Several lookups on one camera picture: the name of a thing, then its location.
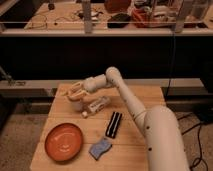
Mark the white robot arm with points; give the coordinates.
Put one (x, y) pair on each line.
(158, 125)

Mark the orange plate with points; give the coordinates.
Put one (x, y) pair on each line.
(63, 142)

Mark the black striped brush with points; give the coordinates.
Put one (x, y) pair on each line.
(113, 125)

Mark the black bowl on bench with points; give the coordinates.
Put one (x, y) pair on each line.
(119, 20)

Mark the blue sponge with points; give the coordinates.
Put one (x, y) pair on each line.
(99, 148)

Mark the translucent orange gripper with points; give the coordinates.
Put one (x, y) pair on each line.
(75, 92)

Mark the white plastic bottle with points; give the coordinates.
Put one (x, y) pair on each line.
(96, 106)

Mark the white ceramic cup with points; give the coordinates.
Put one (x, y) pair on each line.
(77, 105)

